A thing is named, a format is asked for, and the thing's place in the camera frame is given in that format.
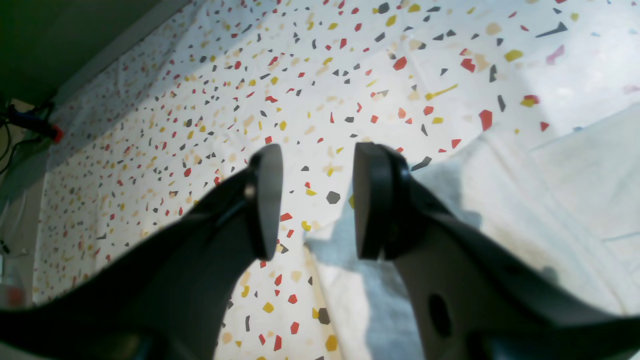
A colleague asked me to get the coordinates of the red clamp bottom right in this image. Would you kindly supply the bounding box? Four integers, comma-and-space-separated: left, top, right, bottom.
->
1, 102, 64, 144

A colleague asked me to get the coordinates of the terrazzo patterned tablecloth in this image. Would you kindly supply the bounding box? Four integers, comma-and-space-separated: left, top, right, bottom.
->
32, 0, 639, 360

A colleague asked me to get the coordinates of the image-left left gripper white right finger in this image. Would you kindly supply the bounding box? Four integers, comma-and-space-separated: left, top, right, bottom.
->
352, 142, 639, 360

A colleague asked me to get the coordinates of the white printed T-shirt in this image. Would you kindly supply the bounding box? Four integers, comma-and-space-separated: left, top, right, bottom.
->
306, 104, 639, 360

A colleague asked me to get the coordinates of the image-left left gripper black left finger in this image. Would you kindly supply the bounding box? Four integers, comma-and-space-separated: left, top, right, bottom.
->
1, 144, 283, 360

